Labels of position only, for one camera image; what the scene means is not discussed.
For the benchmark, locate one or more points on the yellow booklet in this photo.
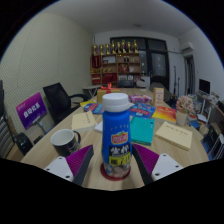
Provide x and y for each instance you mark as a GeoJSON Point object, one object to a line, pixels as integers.
{"type": "Point", "coordinates": [86, 103]}

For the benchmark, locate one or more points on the black office chair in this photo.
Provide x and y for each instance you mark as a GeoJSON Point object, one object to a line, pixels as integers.
{"type": "Point", "coordinates": [58, 100]}

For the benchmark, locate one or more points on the black computer monitor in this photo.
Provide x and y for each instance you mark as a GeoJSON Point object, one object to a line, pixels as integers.
{"type": "Point", "coordinates": [204, 86]}

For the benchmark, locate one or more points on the large beige book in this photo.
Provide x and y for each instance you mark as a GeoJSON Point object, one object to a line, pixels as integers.
{"type": "Point", "coordinates": [174, 135]}

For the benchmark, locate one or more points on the pink box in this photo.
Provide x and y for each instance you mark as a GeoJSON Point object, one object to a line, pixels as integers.
{"type": "Point", "coordinates": [140, 98]}

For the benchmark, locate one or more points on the black tripod stand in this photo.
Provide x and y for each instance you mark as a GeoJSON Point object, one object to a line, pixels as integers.
{"type": "Point", "coordinates": [174, 81]}

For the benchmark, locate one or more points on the black mug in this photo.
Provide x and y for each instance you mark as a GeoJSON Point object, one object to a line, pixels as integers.
{"type": "Point", "coordinates": [65, 145]}

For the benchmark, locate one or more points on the orange standing card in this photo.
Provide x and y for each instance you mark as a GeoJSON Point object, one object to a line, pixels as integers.
{"type": "Point", "coordinates": [158, 96]}

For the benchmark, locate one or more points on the blue drink bottle white cap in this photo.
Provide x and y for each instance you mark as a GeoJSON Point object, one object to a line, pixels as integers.
{"type": "Point", "coordinates": [116, 133]}

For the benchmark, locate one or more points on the teal book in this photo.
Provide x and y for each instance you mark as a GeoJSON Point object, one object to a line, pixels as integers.
{"type": "Point", "coordinates": [142, 130]}

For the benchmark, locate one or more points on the wooden shelf unit with trophies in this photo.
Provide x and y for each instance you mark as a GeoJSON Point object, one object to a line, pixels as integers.
{"type": "Point", "coordinates": [115, 66]}

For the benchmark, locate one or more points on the blue printed booklet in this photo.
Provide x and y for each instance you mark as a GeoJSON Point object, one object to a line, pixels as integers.
{"type": "Point", "coordinates": [143, 110]}

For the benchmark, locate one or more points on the small beige book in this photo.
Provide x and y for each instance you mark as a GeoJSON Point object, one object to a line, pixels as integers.
{"type": "Point", "coordinates": [83, 120]}

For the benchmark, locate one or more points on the purple sign board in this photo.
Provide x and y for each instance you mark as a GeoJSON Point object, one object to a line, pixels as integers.
{"type": "Point", "coordinates": [30, 110]}

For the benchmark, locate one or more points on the grey-brown armchair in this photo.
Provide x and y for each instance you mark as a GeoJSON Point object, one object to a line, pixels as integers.
{"type": "Point", "coordinates": [166, 90]}

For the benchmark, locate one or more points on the long wooden side desk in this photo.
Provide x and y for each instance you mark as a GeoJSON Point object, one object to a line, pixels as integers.
{"type": "Point", "coordinates": [213, 110]}

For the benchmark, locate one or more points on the white paper sheet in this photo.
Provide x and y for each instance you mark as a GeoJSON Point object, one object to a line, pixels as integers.
{"type": "Point", "coordinates": [98, 127]}

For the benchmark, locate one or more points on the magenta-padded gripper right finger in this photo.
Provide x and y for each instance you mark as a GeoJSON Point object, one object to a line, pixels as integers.
{"type": "Point", "coordinates": [148, 160]}

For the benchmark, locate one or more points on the pink flowers in white pot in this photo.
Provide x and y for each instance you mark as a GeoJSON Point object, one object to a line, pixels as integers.
{"type": "Point", "coordinates": [185, 104]}

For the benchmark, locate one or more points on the flat round red coaster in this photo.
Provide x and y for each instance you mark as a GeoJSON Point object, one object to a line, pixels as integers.
{"type": "Point", "coordinates": [104, 175]}

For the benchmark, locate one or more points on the yellow gift box red ribbon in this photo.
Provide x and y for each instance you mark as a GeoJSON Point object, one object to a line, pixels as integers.
{"type": "Point", "coordinates": [106, 91]}

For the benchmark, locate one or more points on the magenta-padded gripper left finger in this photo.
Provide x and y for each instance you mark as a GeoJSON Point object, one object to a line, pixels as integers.
{"type": "Point", "coordinates": [79, 160]}

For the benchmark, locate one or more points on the small round white table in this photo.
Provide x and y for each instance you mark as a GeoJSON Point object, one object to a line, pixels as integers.
{"type": "Point", "coordinates": [91, 87]}

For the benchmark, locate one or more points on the blue and red booklet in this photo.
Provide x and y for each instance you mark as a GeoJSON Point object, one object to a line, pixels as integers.
{"type": "Point", "coordinates": [93, 108]}

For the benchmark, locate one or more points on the dark glass door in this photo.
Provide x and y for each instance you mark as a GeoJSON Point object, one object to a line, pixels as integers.
{"type": "Point", "coordinates": [158, 65]}

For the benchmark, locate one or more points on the orange book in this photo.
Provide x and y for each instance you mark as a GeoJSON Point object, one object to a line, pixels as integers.
{"type": "Point", "coordinates": [164, 114]}

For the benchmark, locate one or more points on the white air conditioner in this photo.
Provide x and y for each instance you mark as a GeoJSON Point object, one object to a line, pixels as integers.
{"type": "Point", "coordinates": [187, 47]}

